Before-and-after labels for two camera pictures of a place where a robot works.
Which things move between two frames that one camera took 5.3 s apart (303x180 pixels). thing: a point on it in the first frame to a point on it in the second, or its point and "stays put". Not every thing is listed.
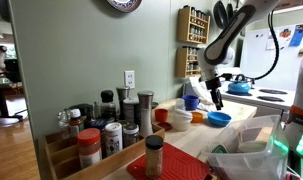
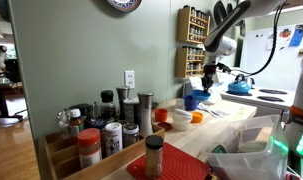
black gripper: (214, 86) to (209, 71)
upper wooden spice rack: (192, 25) stays put
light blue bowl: (218, 119) to (201, 95)
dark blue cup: (191, 102) stays put
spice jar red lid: (89, 140) stays put
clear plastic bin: (254, 149) stays put
